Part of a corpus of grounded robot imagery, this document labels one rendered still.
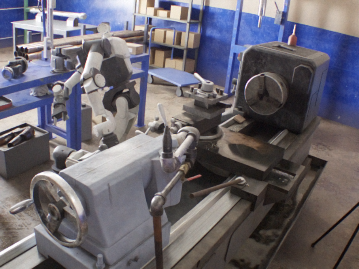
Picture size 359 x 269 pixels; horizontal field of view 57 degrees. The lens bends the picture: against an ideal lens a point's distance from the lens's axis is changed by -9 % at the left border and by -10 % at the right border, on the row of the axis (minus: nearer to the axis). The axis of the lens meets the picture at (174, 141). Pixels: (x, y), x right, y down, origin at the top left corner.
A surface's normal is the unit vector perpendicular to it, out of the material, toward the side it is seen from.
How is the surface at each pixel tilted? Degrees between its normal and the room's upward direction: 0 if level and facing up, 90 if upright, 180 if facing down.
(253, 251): 0
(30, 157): 90
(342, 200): 0
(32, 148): 90
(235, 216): 0
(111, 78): 90
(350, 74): 90
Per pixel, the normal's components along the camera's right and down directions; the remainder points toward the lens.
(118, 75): 0.00, 0.43
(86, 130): 0.68, 0.37
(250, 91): -0.55, 0.30
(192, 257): 0.10, -0.90
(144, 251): 0.83, 0.31
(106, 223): 0.81, -0.01
